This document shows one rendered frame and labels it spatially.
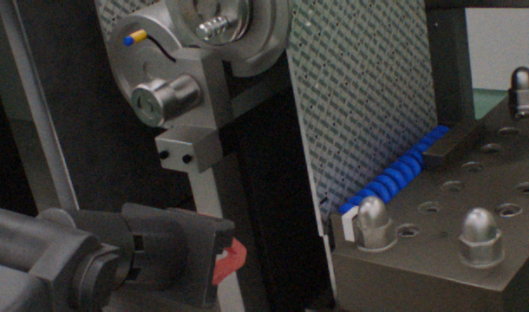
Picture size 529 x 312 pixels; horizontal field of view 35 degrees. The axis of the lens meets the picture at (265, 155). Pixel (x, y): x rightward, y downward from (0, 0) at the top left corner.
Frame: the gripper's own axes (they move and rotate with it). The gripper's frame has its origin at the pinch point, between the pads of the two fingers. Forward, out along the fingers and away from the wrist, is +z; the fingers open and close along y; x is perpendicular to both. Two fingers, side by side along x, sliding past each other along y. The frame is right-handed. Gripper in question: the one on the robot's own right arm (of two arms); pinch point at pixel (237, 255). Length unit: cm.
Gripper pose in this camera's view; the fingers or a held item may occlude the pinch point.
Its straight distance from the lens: 71.4
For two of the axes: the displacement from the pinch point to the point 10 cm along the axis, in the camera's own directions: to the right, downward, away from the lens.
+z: 6.1, 1.1, 7.8
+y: 7.8, 1.1, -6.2
